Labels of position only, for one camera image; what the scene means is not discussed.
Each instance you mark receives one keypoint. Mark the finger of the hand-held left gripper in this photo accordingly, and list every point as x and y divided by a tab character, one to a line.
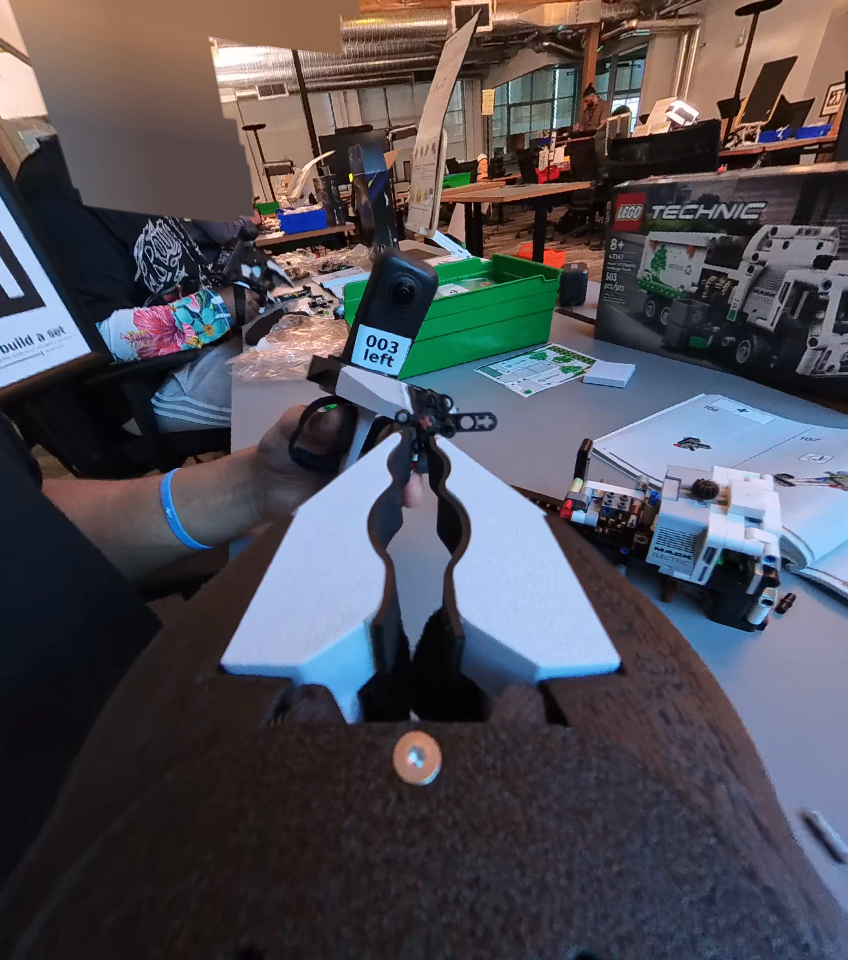
428	399
375	394

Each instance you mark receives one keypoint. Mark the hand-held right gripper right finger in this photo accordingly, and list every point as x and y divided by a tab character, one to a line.
529	592

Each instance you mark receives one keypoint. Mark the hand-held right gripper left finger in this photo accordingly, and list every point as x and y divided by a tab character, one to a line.
311	585

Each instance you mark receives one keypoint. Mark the small black lego subassembly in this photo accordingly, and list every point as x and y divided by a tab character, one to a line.
443	424

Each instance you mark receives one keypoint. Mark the white lego truck model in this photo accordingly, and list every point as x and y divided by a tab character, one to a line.
701	525

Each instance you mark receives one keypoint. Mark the person's left forearm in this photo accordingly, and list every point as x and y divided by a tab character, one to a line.
116	517

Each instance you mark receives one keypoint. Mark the dark tall lego box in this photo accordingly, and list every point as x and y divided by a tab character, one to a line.
375	202

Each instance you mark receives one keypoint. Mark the dark brown lego connector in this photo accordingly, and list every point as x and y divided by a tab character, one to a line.
785	601

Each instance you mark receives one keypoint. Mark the open lego instruction booklet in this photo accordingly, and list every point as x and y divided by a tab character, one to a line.
754	435

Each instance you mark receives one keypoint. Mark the lego truck set box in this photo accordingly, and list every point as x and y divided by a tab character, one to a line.
731	300

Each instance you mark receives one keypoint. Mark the person's left hand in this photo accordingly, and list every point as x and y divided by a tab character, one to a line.
274	480

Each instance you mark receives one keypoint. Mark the clear plastic bag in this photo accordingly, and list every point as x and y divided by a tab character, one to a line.
296	349

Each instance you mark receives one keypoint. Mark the green plastic bin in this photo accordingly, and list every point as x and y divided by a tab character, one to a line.
484	315

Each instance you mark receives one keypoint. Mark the small blue storage bin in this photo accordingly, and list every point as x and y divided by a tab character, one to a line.
302	221

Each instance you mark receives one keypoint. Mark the green sticker sheet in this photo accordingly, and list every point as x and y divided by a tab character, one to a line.
536	371

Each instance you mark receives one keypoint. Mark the tall white display sheet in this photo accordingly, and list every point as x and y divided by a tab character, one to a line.
431	150

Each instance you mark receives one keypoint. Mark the blue wristband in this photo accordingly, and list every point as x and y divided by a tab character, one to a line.
178	525

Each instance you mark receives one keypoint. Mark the wooden work table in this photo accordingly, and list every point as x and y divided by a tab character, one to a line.
514	189

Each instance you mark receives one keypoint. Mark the black cylindrical speaker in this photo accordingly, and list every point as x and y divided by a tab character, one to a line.
574	285

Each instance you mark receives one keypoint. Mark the small white paper pad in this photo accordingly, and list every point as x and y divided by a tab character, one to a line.
609	373

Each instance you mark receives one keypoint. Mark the person's clothed body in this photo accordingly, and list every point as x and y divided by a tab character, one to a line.
19	675

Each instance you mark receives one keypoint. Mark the framed marker sign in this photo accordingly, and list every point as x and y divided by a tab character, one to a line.
19	334

